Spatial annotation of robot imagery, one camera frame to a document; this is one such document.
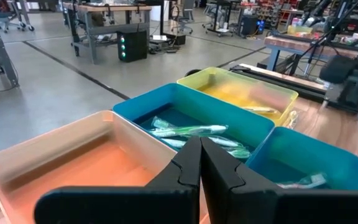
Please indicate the yellow plastic bin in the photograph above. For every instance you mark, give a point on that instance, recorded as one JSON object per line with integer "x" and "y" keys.
{"x": 228, "y": 81}

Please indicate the yellow toothbrush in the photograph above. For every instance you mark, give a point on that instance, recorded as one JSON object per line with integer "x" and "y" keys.
{"x": 259, "y": 109}
{"x": 291, "y": 118}

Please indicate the black table clamp knob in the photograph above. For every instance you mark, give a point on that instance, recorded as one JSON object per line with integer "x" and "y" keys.
{"x": 193, "y": 72}

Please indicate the small yellow tray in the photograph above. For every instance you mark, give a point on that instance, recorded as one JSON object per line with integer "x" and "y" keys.
{"x": 300, "y": 30}

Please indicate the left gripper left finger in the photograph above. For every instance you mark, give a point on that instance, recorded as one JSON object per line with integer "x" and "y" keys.
{"x": 135, "y": 205}

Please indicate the orange plastic bin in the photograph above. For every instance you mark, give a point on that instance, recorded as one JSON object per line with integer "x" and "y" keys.
{"x": 73, "y": 161}

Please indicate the workbench with blue legs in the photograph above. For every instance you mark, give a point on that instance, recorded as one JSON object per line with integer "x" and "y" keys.
{"x": 291, "y": 42}

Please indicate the large teal plastic bin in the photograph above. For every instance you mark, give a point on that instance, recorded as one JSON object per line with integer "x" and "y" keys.
{"x": 197, "y": 102}

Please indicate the grey metal workbench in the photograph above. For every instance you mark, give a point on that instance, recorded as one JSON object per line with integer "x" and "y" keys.
{"x": 104, "y": 29}

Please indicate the small teal plastic bin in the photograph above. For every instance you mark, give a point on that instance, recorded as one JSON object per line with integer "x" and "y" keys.
{"x": 306, "y": 149}

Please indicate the black office chair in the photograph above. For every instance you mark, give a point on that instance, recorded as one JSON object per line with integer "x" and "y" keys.
{"x": 183, "y": 18}

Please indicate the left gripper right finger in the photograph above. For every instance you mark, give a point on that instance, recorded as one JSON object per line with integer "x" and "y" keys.
{"x": 275, "y": 208}

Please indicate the red toothbrush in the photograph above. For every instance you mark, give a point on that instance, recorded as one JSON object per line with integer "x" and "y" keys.
{"x": 312, "y": 180}

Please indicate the black computer tower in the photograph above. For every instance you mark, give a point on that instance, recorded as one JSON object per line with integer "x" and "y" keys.
{"x": 135, "y": 46}
{"x": 250, "y": 26}

